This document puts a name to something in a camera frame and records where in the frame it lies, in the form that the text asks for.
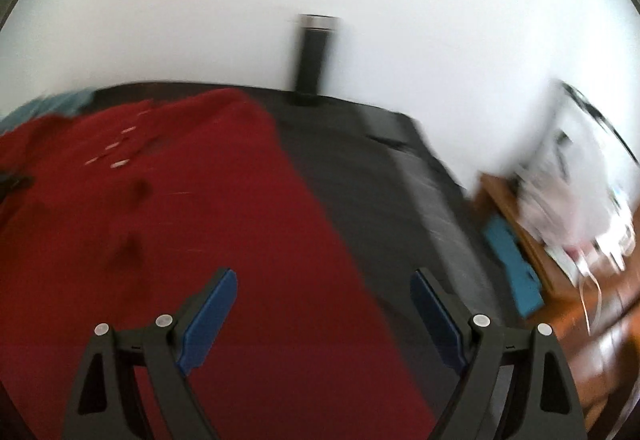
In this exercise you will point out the red knit sweater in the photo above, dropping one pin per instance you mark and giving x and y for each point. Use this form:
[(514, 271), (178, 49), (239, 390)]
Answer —
[(200, 220)]

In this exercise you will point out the blue box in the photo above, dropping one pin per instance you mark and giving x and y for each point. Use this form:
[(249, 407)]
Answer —
[(517, 270)]

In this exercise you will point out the black thermos bottle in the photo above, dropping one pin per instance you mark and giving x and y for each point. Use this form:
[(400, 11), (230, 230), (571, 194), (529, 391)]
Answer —
[(312, 65)]

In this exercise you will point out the brown wooden cabinet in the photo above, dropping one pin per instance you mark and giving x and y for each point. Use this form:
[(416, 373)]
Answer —
[(565, 315)]

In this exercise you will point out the white plastic bag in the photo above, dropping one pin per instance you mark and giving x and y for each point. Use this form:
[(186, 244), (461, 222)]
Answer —
[(585, 160)]

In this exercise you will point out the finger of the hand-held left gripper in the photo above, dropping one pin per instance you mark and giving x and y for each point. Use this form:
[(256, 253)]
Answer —
[(12, 182)]

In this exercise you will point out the dark flat device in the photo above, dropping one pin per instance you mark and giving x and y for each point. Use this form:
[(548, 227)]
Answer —
[(387, 130)]

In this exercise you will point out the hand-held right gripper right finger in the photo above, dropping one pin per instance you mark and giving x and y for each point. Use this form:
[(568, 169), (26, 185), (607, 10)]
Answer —
[(439, 315)]

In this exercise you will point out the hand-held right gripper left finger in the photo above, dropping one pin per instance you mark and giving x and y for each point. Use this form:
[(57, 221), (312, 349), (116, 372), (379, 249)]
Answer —
[(210, 315)]

